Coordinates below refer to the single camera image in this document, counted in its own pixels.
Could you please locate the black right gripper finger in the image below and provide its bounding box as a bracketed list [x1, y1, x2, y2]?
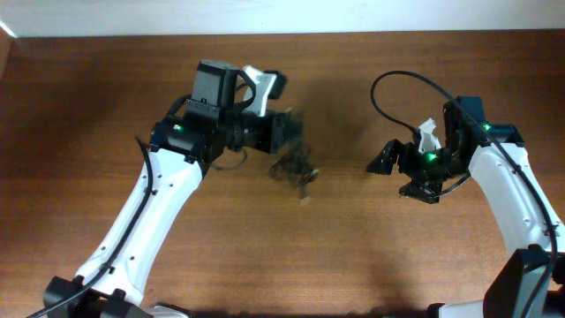
[399, 180, 441, 204]
[365, 140, 403, 175]

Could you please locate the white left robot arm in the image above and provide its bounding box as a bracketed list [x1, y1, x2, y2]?
[36, 59, 302, 317]

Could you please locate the black cable bundle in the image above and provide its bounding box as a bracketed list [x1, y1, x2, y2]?
[267, 140, 320, 208]

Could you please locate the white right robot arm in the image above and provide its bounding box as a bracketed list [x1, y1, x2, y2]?
[366, 96, 564, 317]

